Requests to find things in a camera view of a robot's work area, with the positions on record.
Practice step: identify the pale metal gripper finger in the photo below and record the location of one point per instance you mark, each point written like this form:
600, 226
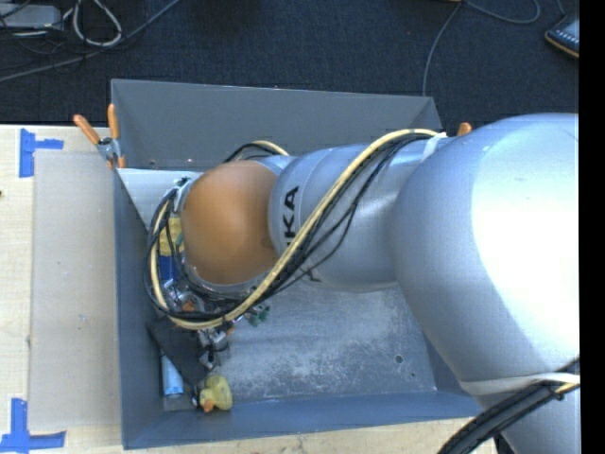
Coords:
208, 360
219, 341

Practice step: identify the yellow toy duck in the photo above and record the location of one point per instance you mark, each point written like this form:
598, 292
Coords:
216, 393

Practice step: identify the blue cylinder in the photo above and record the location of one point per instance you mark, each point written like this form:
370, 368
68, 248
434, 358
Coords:
171, 378

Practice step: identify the blue and yellow packet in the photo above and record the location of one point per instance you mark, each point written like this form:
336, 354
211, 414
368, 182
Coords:
167, 260

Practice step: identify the grey metal bin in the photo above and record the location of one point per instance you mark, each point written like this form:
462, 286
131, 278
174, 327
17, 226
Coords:
331, 348

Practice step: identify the pale wood flat board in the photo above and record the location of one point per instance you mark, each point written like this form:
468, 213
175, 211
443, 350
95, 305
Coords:
71, 277

